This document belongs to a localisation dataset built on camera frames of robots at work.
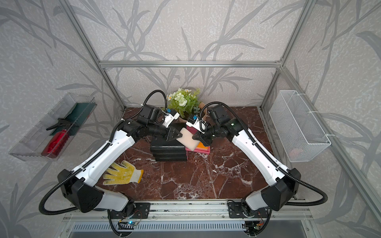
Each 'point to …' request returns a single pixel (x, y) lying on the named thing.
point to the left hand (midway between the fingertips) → (181, 136)
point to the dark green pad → (78, 116)
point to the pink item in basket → (293, 152)
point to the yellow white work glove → (122, 175)
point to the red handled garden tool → (56, 144)
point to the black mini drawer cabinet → (165, 150)
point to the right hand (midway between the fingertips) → (194, 135)
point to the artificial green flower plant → (186, 102)
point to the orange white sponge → (186, 139)
